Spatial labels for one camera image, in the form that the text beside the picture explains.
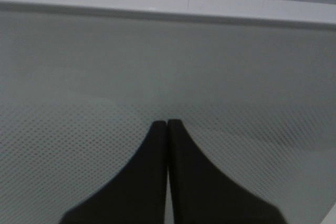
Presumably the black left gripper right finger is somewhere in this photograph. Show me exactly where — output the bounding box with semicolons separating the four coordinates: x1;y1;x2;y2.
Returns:
167;119;286;223

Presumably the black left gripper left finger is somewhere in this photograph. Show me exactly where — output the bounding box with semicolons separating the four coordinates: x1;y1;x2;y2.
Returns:
60;121;167;223

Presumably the white microwave door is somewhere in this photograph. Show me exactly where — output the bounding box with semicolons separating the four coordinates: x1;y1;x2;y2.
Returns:
1;0;335;223

